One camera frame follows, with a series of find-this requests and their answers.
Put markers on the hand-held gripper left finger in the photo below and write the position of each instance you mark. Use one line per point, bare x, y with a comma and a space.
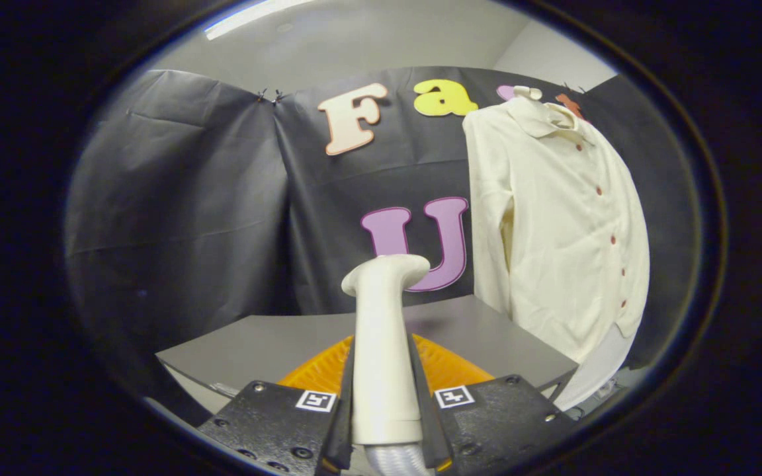
282, 423

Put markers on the cream button shirt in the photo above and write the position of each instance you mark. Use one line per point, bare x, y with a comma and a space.
553, 231

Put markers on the white plastic hanger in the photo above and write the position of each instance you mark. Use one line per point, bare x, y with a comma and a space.
530, 92

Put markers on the white hanging cloth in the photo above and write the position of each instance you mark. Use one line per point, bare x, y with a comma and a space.
602, 370

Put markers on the grey cabinet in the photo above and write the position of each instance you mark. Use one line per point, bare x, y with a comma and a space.
275, 344

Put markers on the white garment steamer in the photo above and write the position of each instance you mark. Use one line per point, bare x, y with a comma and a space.
384, 344

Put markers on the ceiling light panel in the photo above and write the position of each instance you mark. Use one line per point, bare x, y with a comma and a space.
255, 16

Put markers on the black backdrop cloth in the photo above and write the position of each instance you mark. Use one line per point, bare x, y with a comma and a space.
189, 198

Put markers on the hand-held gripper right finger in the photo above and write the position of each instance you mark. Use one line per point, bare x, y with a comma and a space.
487, 423

